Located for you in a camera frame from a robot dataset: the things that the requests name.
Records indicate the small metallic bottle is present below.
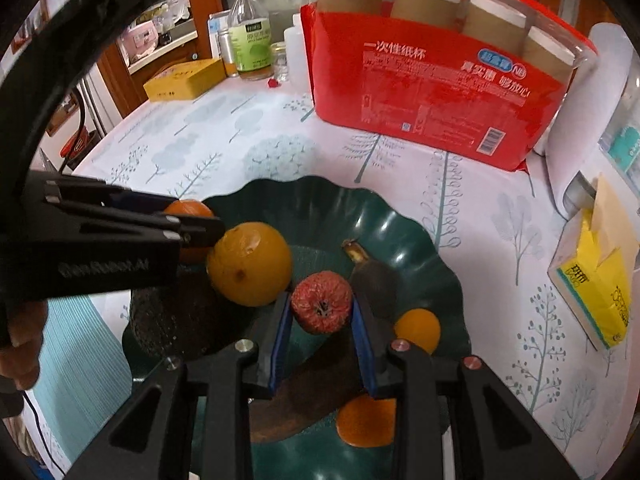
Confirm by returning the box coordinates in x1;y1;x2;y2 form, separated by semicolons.
217;27;241;78

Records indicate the deep orange tangerine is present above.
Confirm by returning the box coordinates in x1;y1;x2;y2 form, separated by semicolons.
164;199;217;265
336;394;398;449

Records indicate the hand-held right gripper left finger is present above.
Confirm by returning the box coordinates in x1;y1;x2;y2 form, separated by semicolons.
62;291;293;480

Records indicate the red wrinkled fruit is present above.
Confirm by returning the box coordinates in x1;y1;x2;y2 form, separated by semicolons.
291;271;354;335

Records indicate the person's left hand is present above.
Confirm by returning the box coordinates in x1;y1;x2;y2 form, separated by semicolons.
0;302;49;393

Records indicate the small glass jar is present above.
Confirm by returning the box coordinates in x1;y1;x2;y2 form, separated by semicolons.
270;41;292;83

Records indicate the dark avocado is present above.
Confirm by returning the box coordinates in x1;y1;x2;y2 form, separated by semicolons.
130;262;273;361

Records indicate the green label glass bottle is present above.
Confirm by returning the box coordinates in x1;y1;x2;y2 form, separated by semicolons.
227;0;273;82

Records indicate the blue white carton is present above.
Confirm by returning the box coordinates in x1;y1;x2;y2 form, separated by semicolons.
207;9;233;58

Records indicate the black cable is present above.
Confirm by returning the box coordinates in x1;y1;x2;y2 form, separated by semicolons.
20;390;68;476

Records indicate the overripe dark banana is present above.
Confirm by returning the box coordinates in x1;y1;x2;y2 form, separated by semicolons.
249;239;401;443

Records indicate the red lid bin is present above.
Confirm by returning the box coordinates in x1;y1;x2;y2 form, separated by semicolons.
59;127;98;158

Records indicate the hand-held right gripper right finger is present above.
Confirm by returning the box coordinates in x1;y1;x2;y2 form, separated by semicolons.
350;295;583;480

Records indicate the teal striped table runner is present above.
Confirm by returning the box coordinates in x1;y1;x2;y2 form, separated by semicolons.
20;295;136;461

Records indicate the teal white bottle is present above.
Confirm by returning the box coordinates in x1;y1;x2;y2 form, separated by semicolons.
600;125;640;186

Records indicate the white clear storage box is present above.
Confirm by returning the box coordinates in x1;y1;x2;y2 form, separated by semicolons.
532;22;640;221

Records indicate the dark green scalloped plate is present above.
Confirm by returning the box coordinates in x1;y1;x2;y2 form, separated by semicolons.
121;174;472;480

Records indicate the red paper cup pack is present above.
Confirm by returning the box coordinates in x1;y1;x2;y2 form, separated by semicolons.
299;0;601;173

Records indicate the yellow flat box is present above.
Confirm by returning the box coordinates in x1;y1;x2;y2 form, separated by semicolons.
143;57;226;103

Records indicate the large yellow orange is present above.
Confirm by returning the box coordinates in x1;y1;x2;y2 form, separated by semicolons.
206;222;293;307

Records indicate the white squeeze bottle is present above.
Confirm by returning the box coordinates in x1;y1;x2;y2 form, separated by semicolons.
284;12;313;88

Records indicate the yellow tissue box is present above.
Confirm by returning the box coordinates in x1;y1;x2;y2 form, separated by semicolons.
547;174;640;352

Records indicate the small yellow orange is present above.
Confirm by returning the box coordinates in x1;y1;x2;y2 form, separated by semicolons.
394;308;442;356

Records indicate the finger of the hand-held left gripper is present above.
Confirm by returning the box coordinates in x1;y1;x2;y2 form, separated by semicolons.
44;179;171;217
100;210;227;250

